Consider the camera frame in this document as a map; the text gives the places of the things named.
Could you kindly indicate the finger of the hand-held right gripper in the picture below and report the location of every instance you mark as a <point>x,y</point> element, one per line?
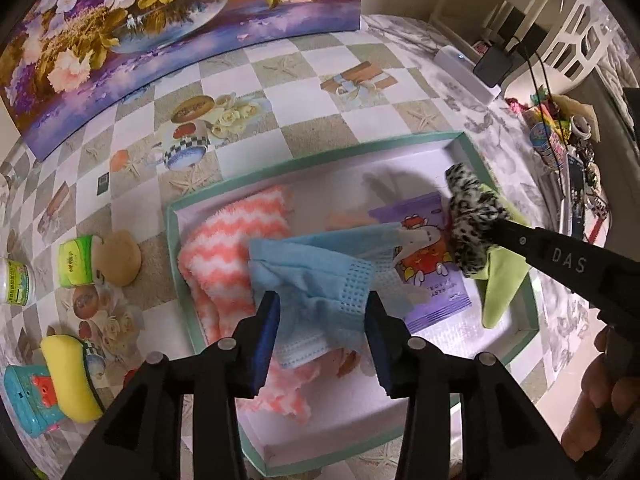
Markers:
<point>550,252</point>

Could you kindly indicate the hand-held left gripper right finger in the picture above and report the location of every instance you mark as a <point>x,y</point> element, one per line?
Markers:
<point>380,345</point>

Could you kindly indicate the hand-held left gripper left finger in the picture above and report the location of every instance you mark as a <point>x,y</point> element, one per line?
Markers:
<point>265,340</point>

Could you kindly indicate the lime green cloth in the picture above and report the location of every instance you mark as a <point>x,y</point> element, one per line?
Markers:
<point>500,285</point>

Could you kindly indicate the white box with teal rim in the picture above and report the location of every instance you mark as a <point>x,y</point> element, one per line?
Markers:
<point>350,410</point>

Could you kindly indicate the blue face mask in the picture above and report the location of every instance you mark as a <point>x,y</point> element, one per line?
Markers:
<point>310,280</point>

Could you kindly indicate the purple wipes packet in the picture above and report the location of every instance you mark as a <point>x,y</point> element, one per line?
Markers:
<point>435,285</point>

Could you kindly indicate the leopard print scrunchie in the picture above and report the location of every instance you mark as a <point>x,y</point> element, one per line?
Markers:
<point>470,230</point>

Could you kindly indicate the pink white zigzag towel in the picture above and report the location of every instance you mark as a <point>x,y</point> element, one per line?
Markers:
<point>225,240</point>

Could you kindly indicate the person's right hand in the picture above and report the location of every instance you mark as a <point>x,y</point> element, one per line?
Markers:
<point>590,400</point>

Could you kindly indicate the reddish brown round item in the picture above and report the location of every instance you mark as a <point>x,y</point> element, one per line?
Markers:
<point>347,362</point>

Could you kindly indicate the colourful clutter pile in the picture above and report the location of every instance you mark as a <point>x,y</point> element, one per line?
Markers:
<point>550,130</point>

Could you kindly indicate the black power adapter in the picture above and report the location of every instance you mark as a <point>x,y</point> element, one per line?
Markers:
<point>492,65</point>

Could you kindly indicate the yellow sponge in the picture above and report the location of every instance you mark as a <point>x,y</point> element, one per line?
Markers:
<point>67,375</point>

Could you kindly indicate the white power strip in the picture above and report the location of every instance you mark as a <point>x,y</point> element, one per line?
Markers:
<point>460,67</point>

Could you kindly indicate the white chair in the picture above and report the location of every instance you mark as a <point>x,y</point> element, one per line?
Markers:
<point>565,25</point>

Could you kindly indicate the teal plastic toy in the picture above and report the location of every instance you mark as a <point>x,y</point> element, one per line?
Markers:
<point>22,400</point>

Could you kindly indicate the white bottle with green label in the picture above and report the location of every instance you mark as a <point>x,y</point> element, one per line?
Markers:
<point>15,280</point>

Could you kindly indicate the floral painting canvas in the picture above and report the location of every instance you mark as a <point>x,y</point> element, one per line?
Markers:
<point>150,10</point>

